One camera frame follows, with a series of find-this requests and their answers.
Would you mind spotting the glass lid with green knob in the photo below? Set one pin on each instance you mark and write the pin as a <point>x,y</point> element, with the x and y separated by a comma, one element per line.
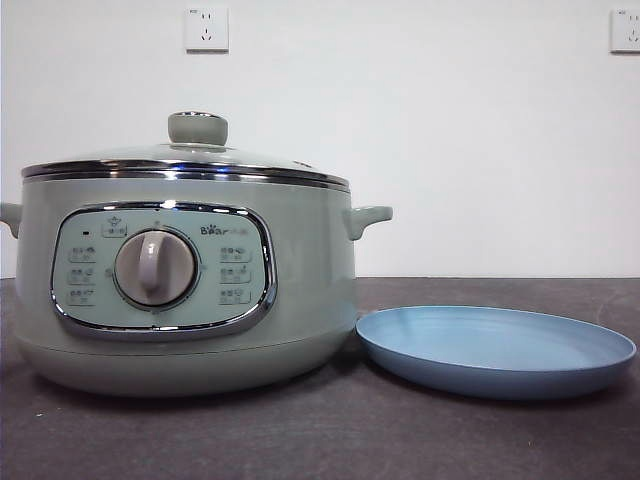
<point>197,129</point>

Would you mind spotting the pale green electric steamer pot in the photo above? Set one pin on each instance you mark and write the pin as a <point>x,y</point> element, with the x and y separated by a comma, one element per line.
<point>310,280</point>

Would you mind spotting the blue round plate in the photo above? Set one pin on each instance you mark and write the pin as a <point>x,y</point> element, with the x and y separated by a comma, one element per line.
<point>480,345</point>

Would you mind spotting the white wall socket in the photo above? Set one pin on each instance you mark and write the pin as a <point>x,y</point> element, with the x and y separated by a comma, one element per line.
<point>207,30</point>
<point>627,31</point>

